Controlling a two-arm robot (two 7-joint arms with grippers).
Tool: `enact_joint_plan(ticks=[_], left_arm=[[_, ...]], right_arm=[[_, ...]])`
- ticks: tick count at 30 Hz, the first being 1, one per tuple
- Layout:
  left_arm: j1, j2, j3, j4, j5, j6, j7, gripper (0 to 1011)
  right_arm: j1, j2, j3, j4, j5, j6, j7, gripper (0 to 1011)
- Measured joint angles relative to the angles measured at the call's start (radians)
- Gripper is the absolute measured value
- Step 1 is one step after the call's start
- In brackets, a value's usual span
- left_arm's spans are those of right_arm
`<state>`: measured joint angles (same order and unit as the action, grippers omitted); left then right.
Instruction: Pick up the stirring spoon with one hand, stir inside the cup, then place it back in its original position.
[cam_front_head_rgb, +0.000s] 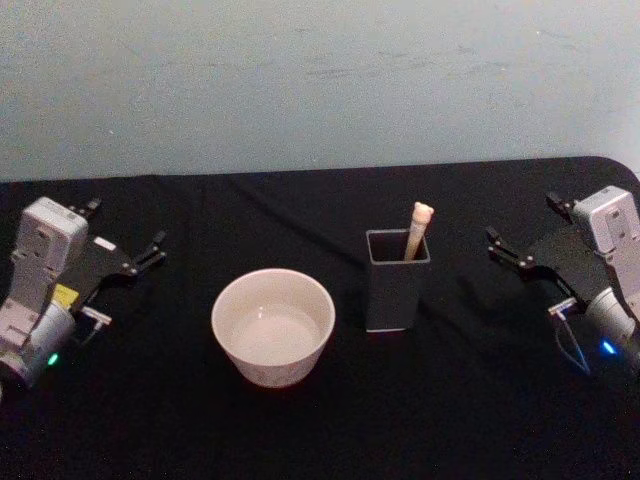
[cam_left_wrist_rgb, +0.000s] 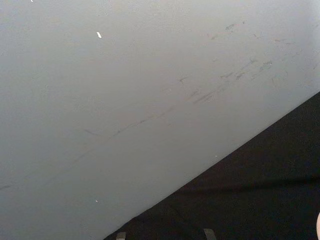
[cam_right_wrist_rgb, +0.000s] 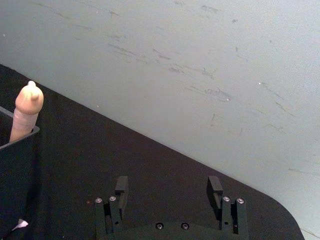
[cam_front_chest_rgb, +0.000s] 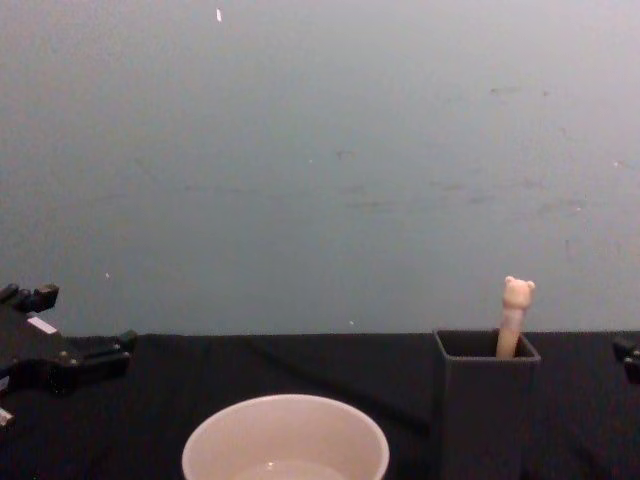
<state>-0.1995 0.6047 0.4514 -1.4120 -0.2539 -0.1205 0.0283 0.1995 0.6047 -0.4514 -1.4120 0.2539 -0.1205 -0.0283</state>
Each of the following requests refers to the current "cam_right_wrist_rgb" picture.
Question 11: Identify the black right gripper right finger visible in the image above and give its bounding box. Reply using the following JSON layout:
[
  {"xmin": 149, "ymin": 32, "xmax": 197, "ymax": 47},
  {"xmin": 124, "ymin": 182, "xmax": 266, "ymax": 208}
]
[{"xmin": 206, "ymin": 175, "xmax": 250, "ymax": 236}]

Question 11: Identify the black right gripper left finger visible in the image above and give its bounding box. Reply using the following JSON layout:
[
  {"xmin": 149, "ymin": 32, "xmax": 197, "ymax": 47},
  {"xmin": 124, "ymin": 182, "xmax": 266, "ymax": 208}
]
[{"xmin": 94, "ymin": 175, "xmax": 130, "ymax": 236}]

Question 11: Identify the black table cloth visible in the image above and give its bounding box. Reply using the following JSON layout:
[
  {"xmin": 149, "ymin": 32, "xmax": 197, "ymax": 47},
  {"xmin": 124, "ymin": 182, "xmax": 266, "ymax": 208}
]
[{"xmin": 0, "ymin": 63, "xmax": 306, "ymax": 240}]

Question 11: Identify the black rack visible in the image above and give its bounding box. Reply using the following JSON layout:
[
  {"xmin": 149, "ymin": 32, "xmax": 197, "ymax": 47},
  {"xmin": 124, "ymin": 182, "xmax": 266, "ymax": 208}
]
[{"xmin": 0, "ymin": 106, "xmax": 41, "ymax": 235}]

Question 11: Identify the small white plastic piece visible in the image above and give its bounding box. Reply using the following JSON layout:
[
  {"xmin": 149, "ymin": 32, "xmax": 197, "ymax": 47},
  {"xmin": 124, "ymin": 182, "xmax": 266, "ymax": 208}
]
[{"xmin": 11, "ymin": 218, "xmax": 30, "ymax": 232}]

